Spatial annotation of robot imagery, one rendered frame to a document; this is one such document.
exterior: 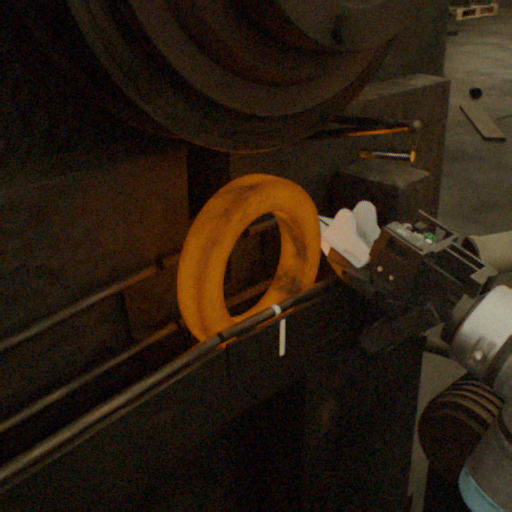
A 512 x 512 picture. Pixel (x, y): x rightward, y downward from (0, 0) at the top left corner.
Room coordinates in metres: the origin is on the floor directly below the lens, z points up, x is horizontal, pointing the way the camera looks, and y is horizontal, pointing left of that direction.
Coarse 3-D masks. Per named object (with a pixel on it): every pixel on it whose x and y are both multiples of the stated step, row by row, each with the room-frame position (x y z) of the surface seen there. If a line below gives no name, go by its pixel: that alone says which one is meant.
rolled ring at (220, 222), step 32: (224, 192) 0.68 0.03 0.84; (256, 192) 0.68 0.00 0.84; (288, 192) 0.71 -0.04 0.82; (224, 224) 0.64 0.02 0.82; (288, 224) 0.73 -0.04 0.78; (320, 224) 0.75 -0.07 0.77; (192, 256) 0.64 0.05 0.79; (224, 256) 0.64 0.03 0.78; (288, 256) 0.74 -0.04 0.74; (192, 288) 0.63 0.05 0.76; (288, 288) 0.72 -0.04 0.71; (192, 320) 0.63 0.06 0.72; (224, 320) 0.64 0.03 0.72
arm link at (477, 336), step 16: (496, 288) 0.65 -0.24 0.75; (480, 304) 0.63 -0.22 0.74; (496, 304) 0.63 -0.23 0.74; (464, 320) 0.63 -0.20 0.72; (480, 320) 0.62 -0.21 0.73; (496, 320) 0.62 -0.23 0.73; (464, 336) 0.62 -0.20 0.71; (480, 336) 0.61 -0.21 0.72; (496, 336) 0.61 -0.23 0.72; (464, 352) 0.62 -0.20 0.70; (480, 352) 0.61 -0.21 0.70; (496, 352) 0.60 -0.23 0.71; (480, 368) 0.61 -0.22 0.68
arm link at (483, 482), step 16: (496, 416) 0.62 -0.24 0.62; (496, 432) 0.60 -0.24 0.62; (480, 448) 0.61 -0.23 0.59; (496, 448) 0.59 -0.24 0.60; (480, 464) 0.60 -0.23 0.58; (496, 464) 0.58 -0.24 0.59; (464, 480) 0.62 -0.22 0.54; (480, 480) 0.59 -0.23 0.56; (496, 480) 0.58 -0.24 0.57; (464, 496) 0.61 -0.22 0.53; (480, 496) 0.59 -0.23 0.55; (496, 496) 0.58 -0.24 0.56
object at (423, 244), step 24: (384, 240) 0.70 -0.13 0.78; (408, 240) 0.69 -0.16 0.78; (432, 240) 0.71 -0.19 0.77; (456, 240) 0.72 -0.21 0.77; (384, 264) 0.70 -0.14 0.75; (408, 264) 0.68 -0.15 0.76; (432, 264) 0.68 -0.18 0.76; (456, 264) 0.68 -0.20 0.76; (480, 264) 0.68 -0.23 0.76; (384, 288) 0.70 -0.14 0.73; (408, 288) 0.68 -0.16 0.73; (432, 288) 0.68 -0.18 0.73; (456, 288) 0.66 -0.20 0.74; (480, 288) 0.65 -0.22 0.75; (456, 312) 0.64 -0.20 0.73
